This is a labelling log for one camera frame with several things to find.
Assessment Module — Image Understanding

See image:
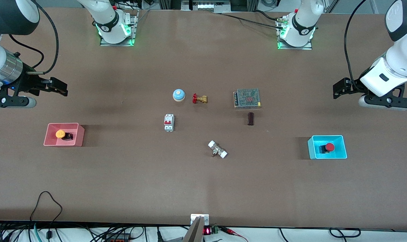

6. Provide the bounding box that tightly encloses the red clip lead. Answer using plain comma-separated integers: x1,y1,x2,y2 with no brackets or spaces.
220,227,250,242

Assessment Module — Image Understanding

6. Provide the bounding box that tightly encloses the metal mesh power supply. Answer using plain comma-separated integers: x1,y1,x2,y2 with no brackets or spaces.
233,88,262,110

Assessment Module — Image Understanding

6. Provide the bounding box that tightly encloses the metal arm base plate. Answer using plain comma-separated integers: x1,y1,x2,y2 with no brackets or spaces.
277,16,313,50
100,9,139,47

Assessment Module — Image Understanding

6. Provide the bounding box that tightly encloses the white red circuit breaker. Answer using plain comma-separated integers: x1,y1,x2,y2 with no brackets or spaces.
163,114,175,132

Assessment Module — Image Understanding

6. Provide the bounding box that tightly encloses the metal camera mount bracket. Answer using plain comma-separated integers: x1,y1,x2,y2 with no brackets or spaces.
183,214,210,242

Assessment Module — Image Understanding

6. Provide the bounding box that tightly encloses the black coiled cable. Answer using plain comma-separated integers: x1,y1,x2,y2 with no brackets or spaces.
329,228,361,239

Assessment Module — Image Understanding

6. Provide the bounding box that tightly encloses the white-capped metal pipe fitting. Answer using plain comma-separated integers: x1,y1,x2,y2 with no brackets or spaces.
208,140,228,159

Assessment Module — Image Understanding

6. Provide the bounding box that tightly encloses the cyan plastic box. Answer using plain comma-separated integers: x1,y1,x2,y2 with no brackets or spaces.
307,135,348,160

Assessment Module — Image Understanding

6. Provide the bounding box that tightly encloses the black cable on table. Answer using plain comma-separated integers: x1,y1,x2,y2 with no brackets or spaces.
212,10,286,29

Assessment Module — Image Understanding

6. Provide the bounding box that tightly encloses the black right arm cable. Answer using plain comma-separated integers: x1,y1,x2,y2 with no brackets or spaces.
8,3,60,75

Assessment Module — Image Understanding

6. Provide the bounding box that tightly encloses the pink plastic box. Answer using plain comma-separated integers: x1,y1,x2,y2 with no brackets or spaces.
43,123,85,147

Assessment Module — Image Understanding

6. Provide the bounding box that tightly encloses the thin black looped cable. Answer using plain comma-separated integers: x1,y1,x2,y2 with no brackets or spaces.
29,191,63,240

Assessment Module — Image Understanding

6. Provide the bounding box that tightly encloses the yellow push button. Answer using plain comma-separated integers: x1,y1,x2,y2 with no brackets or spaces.
55,129,74,141

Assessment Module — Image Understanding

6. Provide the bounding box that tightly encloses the aluminium frame rack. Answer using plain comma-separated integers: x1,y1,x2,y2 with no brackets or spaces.
158,0,258,12

